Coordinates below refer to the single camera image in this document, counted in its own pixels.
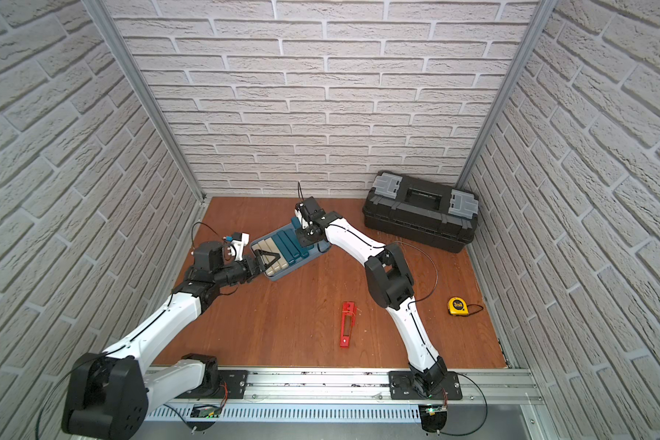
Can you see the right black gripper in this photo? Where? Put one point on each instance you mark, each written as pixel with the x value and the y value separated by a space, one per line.
pixel 302 236

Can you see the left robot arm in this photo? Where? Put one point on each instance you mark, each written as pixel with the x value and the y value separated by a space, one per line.
pixel 110 394

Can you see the yellow tape measure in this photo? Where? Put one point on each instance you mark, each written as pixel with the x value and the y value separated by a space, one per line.
pixel 457 307

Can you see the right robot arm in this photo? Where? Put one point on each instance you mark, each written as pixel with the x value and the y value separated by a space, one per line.
pixel 390 283

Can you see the black plastic toolbox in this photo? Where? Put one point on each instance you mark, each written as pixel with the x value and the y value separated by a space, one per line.
pixel 429 213

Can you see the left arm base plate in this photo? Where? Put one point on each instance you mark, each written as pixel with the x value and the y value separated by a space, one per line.
pixel 229 383

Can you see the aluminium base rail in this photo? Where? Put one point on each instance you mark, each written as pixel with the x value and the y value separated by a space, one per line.
pixel 350 395

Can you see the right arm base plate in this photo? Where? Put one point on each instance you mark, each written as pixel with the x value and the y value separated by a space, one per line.
pixel 404 388

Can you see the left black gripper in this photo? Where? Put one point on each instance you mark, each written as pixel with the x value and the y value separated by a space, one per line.
pixel 256 266

